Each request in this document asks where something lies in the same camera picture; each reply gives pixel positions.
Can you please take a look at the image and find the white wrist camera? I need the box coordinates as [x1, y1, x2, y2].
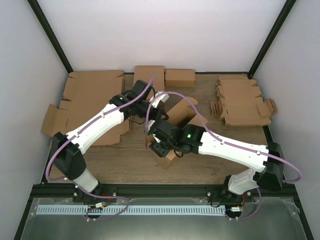
[149, 91, 169, 108]
[144, 120, 156, 135]

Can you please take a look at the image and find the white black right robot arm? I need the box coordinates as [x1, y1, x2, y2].
[145, 119, 284, 202]

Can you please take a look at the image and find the large cardboard box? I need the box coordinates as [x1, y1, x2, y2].
[144, 97, 200, 170]

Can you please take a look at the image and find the black right corner frame post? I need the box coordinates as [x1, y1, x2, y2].
[247, 0, 297, 79]

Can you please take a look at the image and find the small folded cardboard box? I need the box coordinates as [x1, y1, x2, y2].
[164, 69, 196, 87]

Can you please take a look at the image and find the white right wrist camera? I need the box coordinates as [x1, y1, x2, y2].
[144, 120, 156, 135]

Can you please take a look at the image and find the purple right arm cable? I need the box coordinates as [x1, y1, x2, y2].
[145, 91, 303, 222]

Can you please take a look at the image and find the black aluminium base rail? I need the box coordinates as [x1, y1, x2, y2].
[32, 183, 296, 204]

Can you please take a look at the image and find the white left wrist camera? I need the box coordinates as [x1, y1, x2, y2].
[149, 91, 169, 108]

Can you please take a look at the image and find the flat cardboard blank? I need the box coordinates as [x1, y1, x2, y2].
[63, 70, 124, 101]
[41, 98, 132, 146]

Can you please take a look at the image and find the black corner frame post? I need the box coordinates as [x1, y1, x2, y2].
[247, 0, 297, 79]
[27, 0, 74, 74]

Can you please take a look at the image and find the flat cardboard blank back left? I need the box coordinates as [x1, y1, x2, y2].
[63, 70, 124, 101]

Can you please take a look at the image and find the black left corner frame post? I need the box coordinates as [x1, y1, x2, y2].
[27, 0, 74, 74]

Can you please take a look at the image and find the stack of small cardboard blanks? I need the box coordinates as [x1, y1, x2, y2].
[210, 74, 278, 127]

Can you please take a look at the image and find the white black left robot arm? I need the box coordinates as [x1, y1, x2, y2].
[45, 80, 169, 202]

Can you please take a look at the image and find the flat cardboard blank front left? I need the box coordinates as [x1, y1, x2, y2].
[41, 98, 132, 146]

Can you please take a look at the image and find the tall folded cardboard box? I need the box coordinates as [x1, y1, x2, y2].
[132, 65, 165, 92]

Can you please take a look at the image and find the light blue slotted cable duct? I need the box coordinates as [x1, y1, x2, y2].
[36, 205, 226, 216]

